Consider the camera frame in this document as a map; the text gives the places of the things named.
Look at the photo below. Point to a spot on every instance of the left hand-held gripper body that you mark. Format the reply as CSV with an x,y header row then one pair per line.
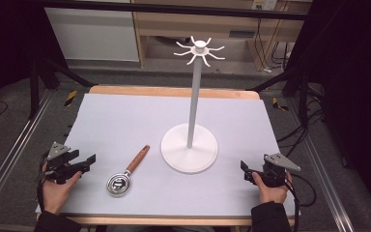
x,y
59,161

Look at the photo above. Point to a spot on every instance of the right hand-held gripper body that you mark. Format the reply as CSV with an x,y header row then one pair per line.
x,y
275,170

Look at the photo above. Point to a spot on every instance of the person's right hand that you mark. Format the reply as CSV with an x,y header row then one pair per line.
x,y
272,193

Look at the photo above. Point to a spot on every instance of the person's left hand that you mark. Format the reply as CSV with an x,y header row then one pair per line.
x,y
55,195

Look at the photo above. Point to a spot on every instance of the white hook rack stand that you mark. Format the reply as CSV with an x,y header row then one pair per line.
x,y
191,151

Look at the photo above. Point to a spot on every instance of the yellow black hazard tape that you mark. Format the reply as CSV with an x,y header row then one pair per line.
x,y
279,104
71,97

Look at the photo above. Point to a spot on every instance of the white table mat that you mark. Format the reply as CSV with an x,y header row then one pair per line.
x,y
135,122

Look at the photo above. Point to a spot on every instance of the wooden table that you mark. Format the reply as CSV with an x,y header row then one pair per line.
x,y
174,91

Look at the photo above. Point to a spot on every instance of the white cabinet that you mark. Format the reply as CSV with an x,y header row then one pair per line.
x,y
93,35

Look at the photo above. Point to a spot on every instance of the light wooden desk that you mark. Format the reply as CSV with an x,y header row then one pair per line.
x,y
206,25

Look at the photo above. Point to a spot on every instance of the white power strip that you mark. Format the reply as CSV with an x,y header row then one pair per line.
x,y
264,4

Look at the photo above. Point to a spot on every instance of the aluminium floor rail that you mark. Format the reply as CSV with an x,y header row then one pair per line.
x,y
325,180
9,154

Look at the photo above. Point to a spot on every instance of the black metal frame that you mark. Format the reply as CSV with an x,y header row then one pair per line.
x,y
174,9

